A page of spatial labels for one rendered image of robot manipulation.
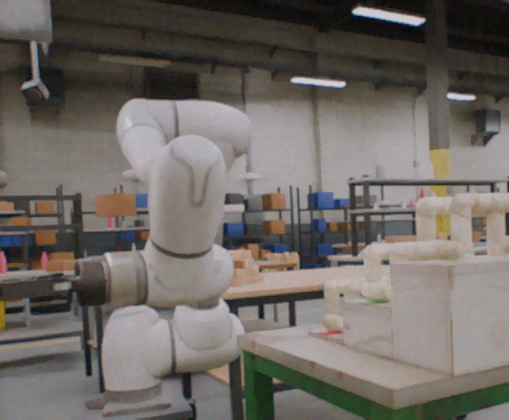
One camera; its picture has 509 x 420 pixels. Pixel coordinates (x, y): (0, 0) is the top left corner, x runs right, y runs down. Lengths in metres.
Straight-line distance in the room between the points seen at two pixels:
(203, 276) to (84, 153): 11.24
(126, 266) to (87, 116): 11.39
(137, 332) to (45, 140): 10.60
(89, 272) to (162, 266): 0.11
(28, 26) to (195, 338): 1.04
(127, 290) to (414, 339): 0.47
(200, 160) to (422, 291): 0.41
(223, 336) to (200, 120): 0.60
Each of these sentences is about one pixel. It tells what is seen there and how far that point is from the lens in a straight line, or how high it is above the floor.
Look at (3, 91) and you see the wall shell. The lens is 12.20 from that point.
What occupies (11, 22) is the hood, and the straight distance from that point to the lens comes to 0.73.
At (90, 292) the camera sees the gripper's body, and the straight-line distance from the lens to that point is 0.89.
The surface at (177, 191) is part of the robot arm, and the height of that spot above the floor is 1.23.
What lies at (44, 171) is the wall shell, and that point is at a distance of 11.97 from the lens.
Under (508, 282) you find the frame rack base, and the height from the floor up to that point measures 1.07.
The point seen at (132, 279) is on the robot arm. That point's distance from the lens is 0.89.
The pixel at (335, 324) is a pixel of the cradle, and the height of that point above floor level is 0.96.
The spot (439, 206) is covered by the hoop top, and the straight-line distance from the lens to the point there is 0.99.
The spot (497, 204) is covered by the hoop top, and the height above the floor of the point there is 1.19.
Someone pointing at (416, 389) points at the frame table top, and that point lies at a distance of 0.86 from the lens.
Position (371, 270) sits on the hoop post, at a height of 1.08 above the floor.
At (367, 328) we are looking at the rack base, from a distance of 1.06.
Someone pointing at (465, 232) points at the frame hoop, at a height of 1.15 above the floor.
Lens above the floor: 1.16
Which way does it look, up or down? 3 degrees down
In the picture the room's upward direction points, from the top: 3 degrees counter-clockwise
